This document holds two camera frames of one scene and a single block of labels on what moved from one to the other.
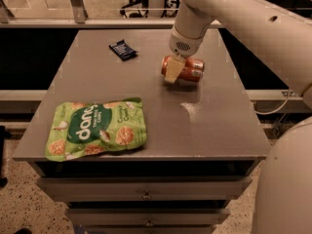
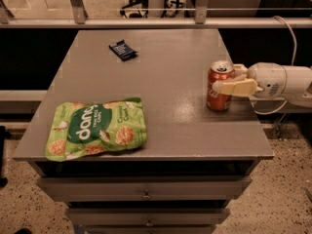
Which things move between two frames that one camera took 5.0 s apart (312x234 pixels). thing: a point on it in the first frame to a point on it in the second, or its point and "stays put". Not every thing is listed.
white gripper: x=184 y=45 to x=267 y=79
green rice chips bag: x=90 y=128 stays put
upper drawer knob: x=146 y=196 stays put
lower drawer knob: x=149 y=223 stays put
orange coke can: x=193 y=68 to x=221 y=70
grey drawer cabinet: x=204 y=139 stays put
